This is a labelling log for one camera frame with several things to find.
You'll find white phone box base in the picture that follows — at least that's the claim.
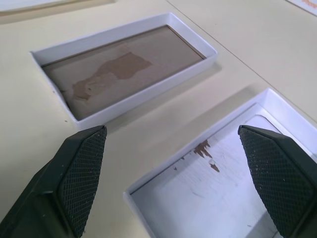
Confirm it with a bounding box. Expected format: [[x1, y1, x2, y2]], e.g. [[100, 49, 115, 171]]
[[29, 11, 218, 129]]

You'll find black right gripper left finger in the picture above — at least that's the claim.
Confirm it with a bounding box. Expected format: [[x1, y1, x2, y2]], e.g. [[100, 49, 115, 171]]
[[0, 125, 107, 238]]

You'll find white box with orange print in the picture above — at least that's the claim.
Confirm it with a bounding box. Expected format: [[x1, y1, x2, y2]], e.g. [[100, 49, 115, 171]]
[[287, 0, 317, 12]]

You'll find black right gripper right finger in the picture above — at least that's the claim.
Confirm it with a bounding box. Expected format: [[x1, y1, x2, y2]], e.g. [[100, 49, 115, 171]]
[[238, 125, 317, 238]]

